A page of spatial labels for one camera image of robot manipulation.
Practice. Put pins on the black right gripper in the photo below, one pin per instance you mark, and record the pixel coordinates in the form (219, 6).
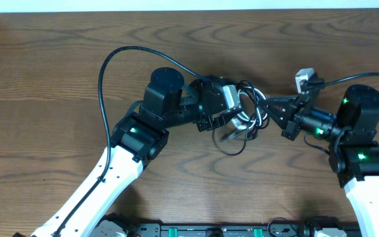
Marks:
(289, 121)

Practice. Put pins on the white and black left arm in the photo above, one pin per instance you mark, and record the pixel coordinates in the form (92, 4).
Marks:
(138, 138)

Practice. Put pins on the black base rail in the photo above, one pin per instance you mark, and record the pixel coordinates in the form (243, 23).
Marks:
(162, 230)

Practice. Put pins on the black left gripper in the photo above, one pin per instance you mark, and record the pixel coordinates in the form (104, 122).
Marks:
(197, 87)

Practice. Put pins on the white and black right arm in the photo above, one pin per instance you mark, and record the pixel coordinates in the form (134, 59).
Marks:
(353, 151)

